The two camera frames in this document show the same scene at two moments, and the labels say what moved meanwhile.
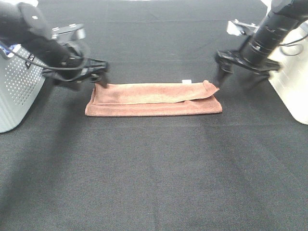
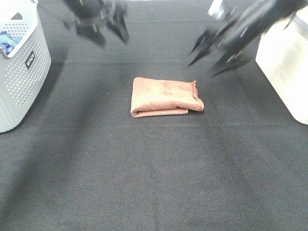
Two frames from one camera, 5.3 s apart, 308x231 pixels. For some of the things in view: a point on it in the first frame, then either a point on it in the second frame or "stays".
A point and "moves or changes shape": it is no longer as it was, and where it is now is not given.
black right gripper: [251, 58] -> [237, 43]
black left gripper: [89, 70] -> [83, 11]
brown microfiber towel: [154, 99] moves or changes shape
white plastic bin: [291, 81] stays
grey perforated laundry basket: [20, 84] stays
